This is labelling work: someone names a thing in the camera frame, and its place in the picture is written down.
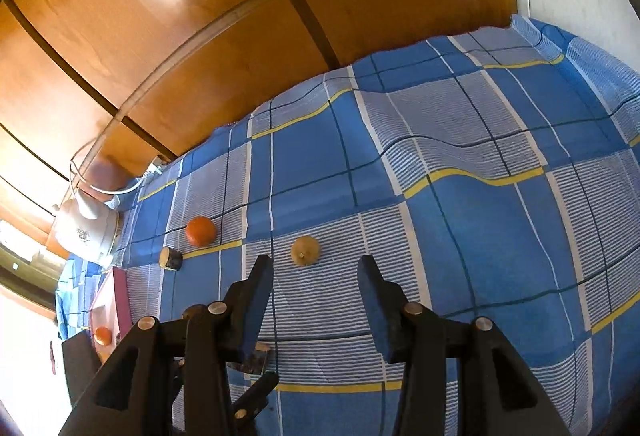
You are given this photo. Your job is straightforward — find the white ceramic electric kettle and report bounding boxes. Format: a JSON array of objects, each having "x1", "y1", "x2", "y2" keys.
[{"x1": 50, "y1": 188, "x2": 121, "y2": 267}]

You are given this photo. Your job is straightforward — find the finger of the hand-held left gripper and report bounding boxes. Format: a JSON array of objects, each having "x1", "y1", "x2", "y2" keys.
[
  {"x1": 61, "y1": 330, "x2": 102, "y2": 412},
  {"x1": 231, "y1": 370, "x2": 279, "y2": 436}
]

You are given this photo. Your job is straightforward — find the wooden wardrobe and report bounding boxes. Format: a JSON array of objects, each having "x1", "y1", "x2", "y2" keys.
[{"x1": 0, "y1": 0, "x2": 518, "y2": 267}]

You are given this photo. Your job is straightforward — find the blue plaid tablecloth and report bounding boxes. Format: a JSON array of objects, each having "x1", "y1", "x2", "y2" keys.
[{"x1": 52, "y1": 14, "x2": 640, "y2": 436}]

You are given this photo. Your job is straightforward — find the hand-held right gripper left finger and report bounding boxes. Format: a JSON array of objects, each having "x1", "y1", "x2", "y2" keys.
[{"x1": 57, "y1": 255, "x2": 275, "y2": 436}]

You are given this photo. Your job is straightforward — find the pink tray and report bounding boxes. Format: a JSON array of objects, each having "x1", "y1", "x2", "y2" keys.
[{"x1": 82, "y1": 266, "x2": 133, "y2": 367}]

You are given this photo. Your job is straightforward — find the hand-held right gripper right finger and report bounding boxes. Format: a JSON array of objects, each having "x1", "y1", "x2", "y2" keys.
[{"x1": 357, "y1": 255, "x2": 573, "y2": 436}]

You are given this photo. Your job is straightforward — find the small tan round fruit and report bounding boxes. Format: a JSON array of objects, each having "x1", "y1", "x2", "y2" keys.
[{"x1": 290, "y1": 236, "x2": 321, "y2": 268}]

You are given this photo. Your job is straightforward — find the thick cut sugarcane piece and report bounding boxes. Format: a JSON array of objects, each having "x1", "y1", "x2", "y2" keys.
[{"x1": 226, "y1": 341, "x2": 273, "y2": 376}]

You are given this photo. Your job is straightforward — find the small cut sugarcane piece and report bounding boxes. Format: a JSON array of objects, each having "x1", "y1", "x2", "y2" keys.
[{"x1": 159, "y1": 246, "x2": 184, "y2": 271}]

